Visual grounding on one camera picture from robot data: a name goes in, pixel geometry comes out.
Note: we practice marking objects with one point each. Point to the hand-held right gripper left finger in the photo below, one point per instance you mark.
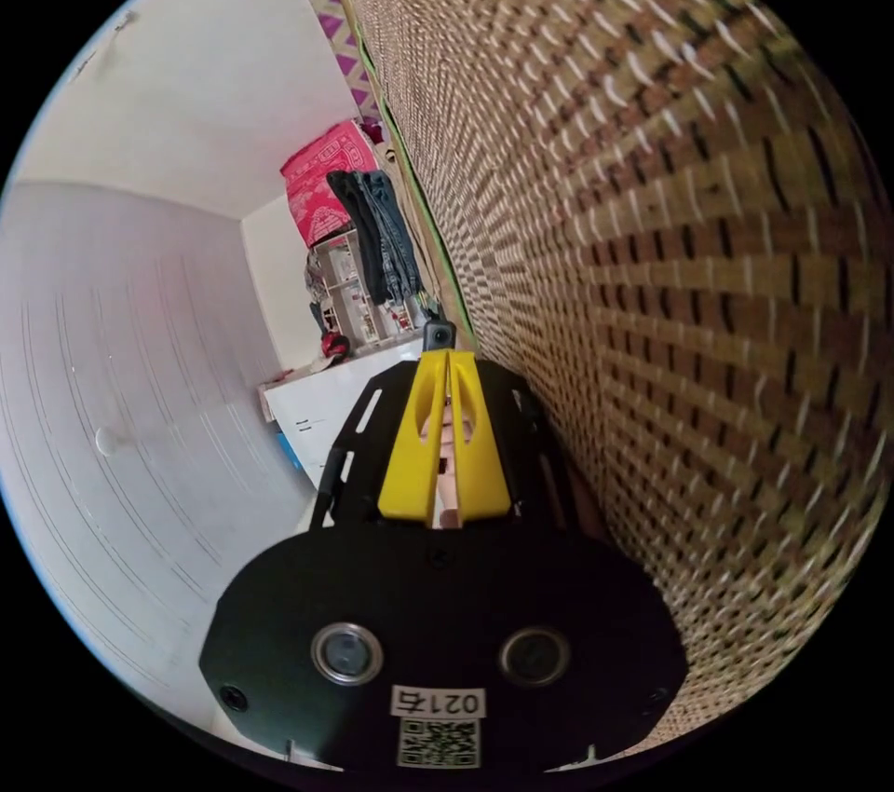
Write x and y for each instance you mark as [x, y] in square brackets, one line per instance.
[408, 463]

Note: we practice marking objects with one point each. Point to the white cupboard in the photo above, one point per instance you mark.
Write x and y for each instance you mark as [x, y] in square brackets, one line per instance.
[328, 397]

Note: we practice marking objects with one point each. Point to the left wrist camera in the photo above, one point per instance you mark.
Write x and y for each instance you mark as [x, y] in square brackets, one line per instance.
[438, 336]

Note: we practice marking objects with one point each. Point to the pile of clothes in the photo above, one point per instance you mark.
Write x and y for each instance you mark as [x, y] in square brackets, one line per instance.
[380, 233]

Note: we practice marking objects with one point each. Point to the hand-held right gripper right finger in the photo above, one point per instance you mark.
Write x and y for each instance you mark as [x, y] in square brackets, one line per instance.
[483, 470]

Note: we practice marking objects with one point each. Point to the person's left hand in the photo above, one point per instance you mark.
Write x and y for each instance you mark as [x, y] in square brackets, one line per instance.
[448, 498]

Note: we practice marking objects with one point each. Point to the white shelf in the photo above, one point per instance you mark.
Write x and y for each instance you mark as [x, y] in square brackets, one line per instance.
[349, 296]

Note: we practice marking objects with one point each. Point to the bed with woven mat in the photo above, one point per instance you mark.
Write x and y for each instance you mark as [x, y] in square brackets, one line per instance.
[663, 289]

